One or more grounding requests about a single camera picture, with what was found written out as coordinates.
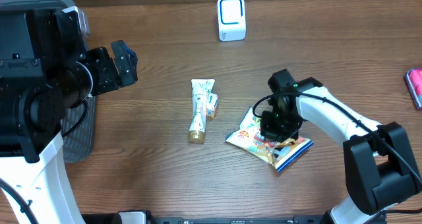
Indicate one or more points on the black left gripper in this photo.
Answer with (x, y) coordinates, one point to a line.
(126, 61)

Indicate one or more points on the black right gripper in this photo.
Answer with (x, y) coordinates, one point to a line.
(271, 134)

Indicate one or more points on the beige snack packet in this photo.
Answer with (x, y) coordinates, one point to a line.
(280, 155)

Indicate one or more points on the small orange white box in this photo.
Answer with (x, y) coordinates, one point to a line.
(212, 105)

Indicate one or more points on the white gold-capped tube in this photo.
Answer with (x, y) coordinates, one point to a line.
(200, 90)

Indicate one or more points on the pink purple pad pack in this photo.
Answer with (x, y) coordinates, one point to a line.
(413, 81)

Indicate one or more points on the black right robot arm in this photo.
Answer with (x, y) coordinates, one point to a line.
(380, 167)

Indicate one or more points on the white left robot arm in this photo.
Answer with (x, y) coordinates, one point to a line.
(46, 69)

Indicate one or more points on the white barcode scanner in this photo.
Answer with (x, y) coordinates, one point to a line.
(231, 20)

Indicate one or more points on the grey plastic shopping basket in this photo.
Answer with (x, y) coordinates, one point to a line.
(79, 143)

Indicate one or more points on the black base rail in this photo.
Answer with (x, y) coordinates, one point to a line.
(143, 216)

